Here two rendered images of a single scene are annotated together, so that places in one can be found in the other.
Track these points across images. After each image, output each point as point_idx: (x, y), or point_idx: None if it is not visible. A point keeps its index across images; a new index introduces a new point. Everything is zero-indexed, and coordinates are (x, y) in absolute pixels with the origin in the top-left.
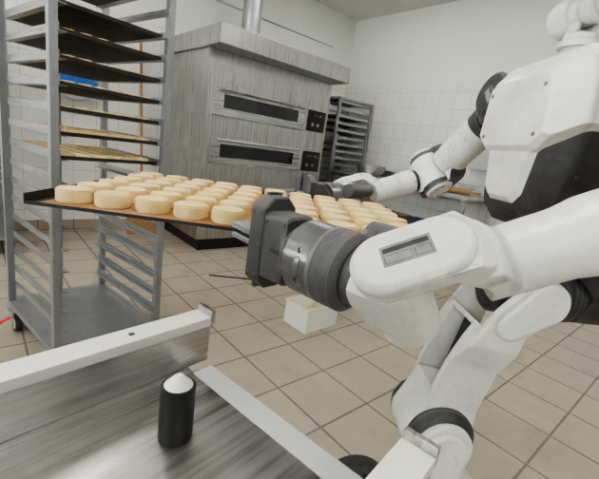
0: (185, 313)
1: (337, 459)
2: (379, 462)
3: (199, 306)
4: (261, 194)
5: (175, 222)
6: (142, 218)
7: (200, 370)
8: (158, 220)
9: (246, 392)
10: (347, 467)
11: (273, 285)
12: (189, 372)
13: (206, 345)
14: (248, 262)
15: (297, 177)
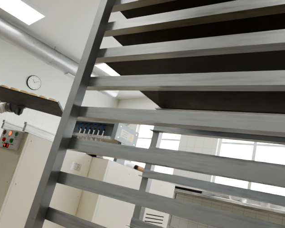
0: (29, 124)
1: (6, 129)
2: (9, 122)
3: (27, 122)
4: (7, 88)
5: (37, 110)
6: (43, 112)
7: (23, 131)
8: (40, 111)
9: (16, 130)
10: (5, 129)
11: (15, 114)
12: (25, 132)
13: (23, 128)
14: (22, 111)
15: None
